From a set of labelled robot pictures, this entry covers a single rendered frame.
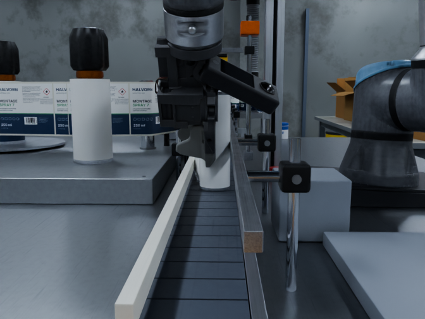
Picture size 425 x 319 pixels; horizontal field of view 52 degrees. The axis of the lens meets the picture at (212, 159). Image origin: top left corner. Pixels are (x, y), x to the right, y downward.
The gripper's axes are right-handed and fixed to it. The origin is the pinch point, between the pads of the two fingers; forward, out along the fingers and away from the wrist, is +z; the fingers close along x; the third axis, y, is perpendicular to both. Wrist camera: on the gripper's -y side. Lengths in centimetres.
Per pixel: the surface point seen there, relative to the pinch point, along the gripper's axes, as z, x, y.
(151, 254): -15.9, 31.7, 4.0
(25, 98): 18, -49, 52
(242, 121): 259, -395, -26
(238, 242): -6.5, 22.3, -3.4
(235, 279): -11.1, 30.5, -2.8
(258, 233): -23.9, 36.5, -3.8
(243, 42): 178, -442, -26
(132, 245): 4.0, 14.2, 10.9
